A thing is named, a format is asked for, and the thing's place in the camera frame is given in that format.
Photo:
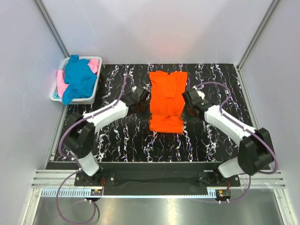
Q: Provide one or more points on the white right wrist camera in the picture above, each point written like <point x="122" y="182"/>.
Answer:
<point x="199" y="92"/>

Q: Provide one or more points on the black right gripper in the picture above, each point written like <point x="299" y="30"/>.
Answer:
<point x="185" y="106"/>

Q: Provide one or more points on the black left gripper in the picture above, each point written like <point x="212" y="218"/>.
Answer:
<point x="146" y="102"/>

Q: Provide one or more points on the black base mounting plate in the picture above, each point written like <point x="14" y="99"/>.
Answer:
<point x="150" y="179"/>

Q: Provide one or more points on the orange t shirt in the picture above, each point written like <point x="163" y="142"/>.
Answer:
<point x="167" y="103"/>

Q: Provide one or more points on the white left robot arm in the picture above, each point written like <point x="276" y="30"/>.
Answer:
<point x="78" y="139"/>

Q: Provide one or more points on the light blue garment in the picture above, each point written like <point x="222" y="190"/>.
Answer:
<point x="56" y="95"/>

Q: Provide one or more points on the pink t shirt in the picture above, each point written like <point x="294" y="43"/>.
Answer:
<point x="62" y="84"/>

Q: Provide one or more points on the white plastic laundry basket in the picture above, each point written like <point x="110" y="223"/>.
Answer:
<point x="70" y="98"/>

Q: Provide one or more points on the blue t shirt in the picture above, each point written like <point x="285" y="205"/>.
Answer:
<point x="80" y="79"/>

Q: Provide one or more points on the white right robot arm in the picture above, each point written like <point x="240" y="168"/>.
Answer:
<point x="255" y="145"/>

